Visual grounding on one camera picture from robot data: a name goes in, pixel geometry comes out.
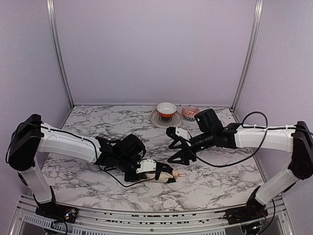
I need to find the beige folding umbrella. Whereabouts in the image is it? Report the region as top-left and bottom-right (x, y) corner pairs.
(144, 170), (187, 184)

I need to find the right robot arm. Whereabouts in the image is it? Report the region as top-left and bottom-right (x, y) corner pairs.
(166, 109), (313, 225)

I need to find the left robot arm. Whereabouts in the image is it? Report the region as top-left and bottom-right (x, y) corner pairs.
(5, 114), (178, 223)

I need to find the grey ringed plate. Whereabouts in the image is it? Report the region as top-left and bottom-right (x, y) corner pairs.
(150, 109), (182, 129)

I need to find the orange white bowl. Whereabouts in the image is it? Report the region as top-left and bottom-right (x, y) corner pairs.
(156, 102), (177, 118)

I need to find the red blue patterned bowl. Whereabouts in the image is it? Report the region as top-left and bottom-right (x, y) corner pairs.
(181, 106), (201, 121)

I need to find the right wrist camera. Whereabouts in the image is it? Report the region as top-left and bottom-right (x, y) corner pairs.
(166, 126), (192, 141)

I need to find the aluminium front rail base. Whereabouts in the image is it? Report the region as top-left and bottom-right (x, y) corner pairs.
(8, 195), (294, 235)

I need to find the right aluminium frame post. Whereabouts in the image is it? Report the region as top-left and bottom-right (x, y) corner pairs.
(231, 0), (264, 112)

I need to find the aluminium frame post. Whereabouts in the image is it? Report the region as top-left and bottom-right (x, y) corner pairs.
(231, 0), (264, 112)
(46, 0), (75, 110)

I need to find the left aluminium frame post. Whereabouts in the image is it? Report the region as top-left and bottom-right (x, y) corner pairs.
(46, 0), (75, 110)

